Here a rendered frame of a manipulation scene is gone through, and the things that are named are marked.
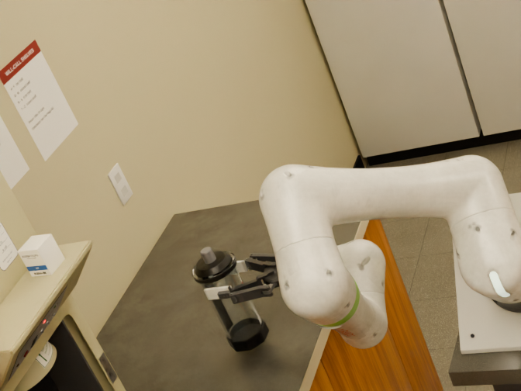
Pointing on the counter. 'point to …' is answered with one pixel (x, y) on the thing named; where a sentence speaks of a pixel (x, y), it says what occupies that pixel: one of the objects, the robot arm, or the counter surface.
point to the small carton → (41, 255)
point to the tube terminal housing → (8, 210)
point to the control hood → (36, 303)
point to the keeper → (108, 368)
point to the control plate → (37, 332)
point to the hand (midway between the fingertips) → (222, 280)
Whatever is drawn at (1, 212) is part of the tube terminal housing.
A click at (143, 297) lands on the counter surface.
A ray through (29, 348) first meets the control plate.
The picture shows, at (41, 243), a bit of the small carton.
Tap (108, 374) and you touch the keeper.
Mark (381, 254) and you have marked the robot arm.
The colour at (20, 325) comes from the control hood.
